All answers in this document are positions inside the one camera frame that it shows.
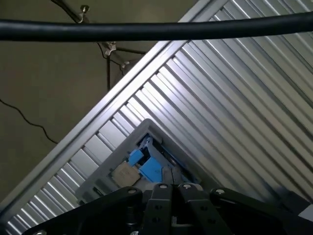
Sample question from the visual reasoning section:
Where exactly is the blue plastic part holder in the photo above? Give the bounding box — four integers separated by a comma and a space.
129, 138, 172, 184

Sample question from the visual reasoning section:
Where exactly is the beige square CPU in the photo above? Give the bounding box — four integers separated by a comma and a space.
114, 163, 139, 186

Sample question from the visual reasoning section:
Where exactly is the grey parts rack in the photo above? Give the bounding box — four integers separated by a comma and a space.
74, 119, 216, 206

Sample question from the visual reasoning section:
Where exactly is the metal rod with bolt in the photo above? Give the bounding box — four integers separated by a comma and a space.
50, 0, 90, 24

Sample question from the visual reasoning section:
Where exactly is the thin black hanging wire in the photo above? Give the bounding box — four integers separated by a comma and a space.
97, 43, 112, 91

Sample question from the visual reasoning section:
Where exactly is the thin black floor wire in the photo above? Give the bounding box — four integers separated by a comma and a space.
0, 98, 59, 145

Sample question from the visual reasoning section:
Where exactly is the silver metal bracket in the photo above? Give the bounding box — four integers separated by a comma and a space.
101, 42, 117, 56

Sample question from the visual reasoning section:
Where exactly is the thick black cable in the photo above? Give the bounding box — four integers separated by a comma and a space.
0, 11, 313, 42

